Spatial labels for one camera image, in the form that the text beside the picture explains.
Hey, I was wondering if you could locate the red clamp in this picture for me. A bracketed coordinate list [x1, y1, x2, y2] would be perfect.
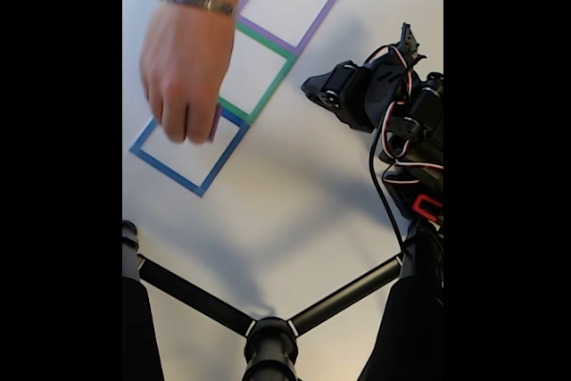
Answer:
[410, 194, 444, 222]

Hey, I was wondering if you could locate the black tripod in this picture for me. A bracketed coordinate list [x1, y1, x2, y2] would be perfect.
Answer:
[122, 219, 444, 381]

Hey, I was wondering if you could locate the gripper camera board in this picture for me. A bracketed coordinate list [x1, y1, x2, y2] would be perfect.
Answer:
[399, 21, 427, 68]

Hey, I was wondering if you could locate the large purple cube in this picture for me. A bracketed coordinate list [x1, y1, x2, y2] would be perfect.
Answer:
[207, 104, 223, 143]

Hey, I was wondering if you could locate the person's hand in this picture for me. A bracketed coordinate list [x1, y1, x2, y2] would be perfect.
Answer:
[139, 0, 236, 145]

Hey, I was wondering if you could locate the blue square tape frame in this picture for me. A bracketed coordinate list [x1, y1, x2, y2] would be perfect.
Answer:
[128, 106, 252, 198]

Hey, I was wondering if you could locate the black camera cable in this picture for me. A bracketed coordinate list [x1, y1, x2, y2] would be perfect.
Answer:
[368, 99, 408, 251]

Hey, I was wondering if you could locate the purple square tape frame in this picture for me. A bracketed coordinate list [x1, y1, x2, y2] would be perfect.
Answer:
[235, 0, 340, 54]

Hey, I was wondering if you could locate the green square tape frame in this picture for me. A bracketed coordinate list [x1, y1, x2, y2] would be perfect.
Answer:
[217, 21, 298, 126]

